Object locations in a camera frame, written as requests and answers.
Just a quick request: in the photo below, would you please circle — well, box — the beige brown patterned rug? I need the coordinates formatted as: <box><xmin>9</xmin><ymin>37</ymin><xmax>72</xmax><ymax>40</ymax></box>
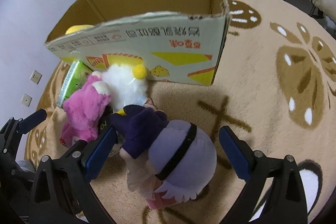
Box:
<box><xmin>25</xmin><ymin>0</ymin><xmax>335</xmax><ymax>223</ymax></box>

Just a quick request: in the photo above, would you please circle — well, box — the pink plastic pack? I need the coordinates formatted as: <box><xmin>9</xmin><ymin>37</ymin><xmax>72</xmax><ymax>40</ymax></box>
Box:
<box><xmin>145</xmin><ymin>191</ymin><xmax>178</xmax><ymax>210</ymax></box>

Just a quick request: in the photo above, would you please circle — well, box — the purple plush doll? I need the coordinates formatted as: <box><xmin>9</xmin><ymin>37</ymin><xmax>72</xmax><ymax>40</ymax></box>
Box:
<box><xmin>110</xmin><ymin>105</ymin><xmax>217</xmax><ymax>203</ymax></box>

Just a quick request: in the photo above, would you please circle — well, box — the green tissue pack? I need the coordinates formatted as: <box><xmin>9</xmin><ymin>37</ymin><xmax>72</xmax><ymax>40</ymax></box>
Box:
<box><xmin>56</xmin><ymin>61</ymin><xmax>93</xmax><ymax>108</ymax></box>

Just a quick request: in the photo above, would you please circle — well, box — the open cardboard box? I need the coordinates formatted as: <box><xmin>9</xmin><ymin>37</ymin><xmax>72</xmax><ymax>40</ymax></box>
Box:
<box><xmin>45</xmin><ymin>0</ymin><xmax>230</xmax><ymax>86</ymax></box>

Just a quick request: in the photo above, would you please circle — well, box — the pink plush bear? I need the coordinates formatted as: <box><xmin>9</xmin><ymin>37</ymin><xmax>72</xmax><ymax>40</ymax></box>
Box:
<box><xmin>60</xmin><ymin>71</ymin><xmax>112</xmax><ymax>148</ymax></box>

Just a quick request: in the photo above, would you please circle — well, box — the yellow plush toy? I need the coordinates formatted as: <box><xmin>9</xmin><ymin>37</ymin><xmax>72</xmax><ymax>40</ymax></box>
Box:
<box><xmin>65</xmin><ymin>24</ymin><xmax>93</xmax><ymax>35</ymax></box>

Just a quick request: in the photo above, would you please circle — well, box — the white fluffy plush toy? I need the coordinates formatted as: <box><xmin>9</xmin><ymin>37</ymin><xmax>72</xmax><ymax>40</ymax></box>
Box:
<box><xmin>92</xmin><ymin>64</ymin><xmax>150</xmax><ymax>112</ymax></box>

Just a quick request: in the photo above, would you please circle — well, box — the black face product box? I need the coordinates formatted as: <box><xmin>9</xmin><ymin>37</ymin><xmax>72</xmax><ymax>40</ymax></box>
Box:
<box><xmin>97</xmin><ymin>106</ymin><xmax>116</xmax><ymax>140</ymax></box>

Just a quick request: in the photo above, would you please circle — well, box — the lower white wall socket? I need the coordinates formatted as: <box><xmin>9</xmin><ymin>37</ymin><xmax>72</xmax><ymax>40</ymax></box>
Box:
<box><xmin>21</xmin><ymin>93</ymin><xmax>33</xmax><ymax>107</ymax></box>

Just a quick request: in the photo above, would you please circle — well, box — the upper white wall socket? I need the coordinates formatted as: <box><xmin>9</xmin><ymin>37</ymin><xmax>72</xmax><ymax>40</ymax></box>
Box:
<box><xmin>30</xmin><ymin>70</ymin><xmax>42</xmax><ymax>85</ymax></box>

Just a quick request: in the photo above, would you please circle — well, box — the white wall socket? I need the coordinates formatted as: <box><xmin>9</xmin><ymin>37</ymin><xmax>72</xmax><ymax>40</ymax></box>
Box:
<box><xmin>21</xmin><ymin>93</ymin><xmax>33</xmax><ymax>107</ymax></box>
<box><xmin>30</xmin><ymin>70</ymin><xmax>42</xmax><ymax>85</ymax></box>

